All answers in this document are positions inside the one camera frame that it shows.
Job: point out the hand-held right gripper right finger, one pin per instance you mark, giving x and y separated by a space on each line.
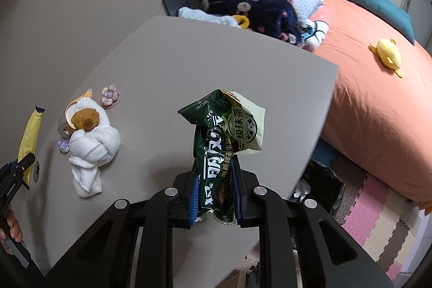
238 203

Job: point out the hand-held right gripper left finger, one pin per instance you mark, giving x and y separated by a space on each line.
194 203

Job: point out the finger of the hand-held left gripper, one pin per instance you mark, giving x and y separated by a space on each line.
27 166

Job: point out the green snack packet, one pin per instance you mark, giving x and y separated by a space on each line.
209 146

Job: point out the white foam packing bundle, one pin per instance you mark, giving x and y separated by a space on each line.
98 142

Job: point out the black trash bin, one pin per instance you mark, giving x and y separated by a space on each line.
324 180

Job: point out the yellow corn snack bag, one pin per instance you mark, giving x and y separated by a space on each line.
86 94

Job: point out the person's left hand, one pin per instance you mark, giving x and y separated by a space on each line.
14 225

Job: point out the brown bear toy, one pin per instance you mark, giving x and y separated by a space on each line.
84 119

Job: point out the purple plaid flower clip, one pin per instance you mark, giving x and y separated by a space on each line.
110 95

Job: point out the pastel foam floor mat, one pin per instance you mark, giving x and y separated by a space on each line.
381 223

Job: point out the white cartoon print cloth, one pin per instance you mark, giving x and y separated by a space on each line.
315 34

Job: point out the light blue cloth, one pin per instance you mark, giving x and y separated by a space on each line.
202 16

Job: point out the navy printed fleece blanket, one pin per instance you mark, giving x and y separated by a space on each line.
256 7

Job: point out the yellow duck plush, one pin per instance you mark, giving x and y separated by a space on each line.
388 55

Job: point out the teal cushion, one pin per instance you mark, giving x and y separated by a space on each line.
371 1

